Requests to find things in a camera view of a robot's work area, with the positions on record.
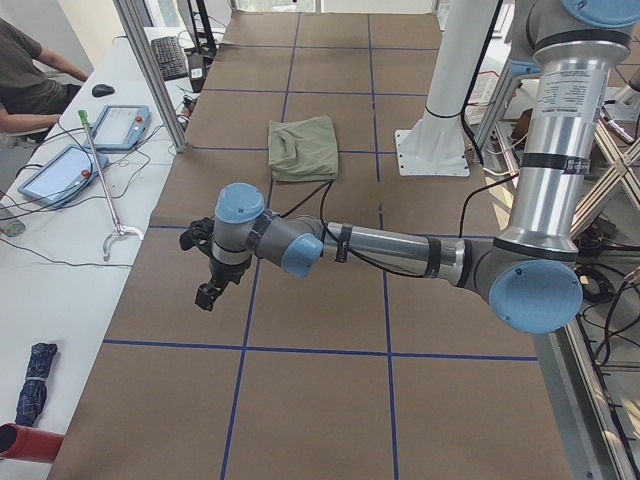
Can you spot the folded dark blue umbrella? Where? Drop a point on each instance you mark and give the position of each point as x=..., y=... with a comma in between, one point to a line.
x=33, y=394

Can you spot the aluminium side frame rail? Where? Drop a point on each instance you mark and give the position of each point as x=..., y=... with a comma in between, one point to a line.
x=595, y=405

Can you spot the long reach grabber stick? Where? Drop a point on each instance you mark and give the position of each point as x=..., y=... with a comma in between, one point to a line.
x=120, y=230

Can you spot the aluminium frame post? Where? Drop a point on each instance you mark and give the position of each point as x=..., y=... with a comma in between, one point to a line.
x=134, y=30

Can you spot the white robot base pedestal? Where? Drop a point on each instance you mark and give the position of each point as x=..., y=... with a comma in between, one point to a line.
x=435, y=146

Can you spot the olive green long-sleeve shirt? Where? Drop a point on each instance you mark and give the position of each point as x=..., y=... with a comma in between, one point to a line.
x=303, y=151

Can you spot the far teach pendant tablet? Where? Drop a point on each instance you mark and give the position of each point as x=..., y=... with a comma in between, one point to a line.
x=120, y=127

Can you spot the grey water bottle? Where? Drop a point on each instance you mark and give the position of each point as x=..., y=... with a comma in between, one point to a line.
x=12, y=227

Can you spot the teach pendant tablet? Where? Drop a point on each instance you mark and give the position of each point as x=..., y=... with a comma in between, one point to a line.
x=62, y=178
x=120, y=127

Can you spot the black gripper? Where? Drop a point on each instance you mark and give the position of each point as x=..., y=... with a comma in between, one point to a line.
x=226, y=270

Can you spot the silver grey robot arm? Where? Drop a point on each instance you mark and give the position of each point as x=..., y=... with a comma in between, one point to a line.
x=369, y=74

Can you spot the red cylinder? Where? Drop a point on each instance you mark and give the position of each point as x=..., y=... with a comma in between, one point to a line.
x=25, y=443

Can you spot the seated person in green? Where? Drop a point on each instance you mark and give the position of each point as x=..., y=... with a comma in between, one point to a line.
x=31, y=102

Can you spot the black keyboard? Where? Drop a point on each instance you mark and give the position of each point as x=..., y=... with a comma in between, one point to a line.
x=169, y=57

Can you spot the near teach pendant tablet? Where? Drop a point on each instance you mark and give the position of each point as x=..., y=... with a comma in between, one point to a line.
x=62, y=178

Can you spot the black computer mouse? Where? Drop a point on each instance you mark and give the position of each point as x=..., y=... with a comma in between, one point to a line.
x=102, y=90

